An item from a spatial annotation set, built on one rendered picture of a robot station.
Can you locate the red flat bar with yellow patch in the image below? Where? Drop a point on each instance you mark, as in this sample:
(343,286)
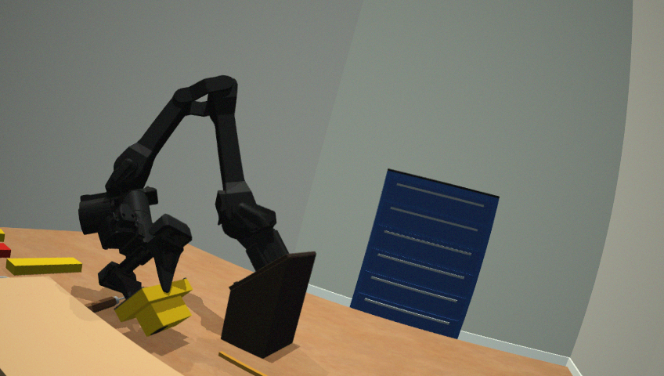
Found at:
(5,252)

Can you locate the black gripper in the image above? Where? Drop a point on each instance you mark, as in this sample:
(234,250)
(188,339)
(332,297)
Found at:
(164,241)

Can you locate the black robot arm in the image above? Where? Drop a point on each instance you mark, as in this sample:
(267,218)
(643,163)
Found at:
(111,214)

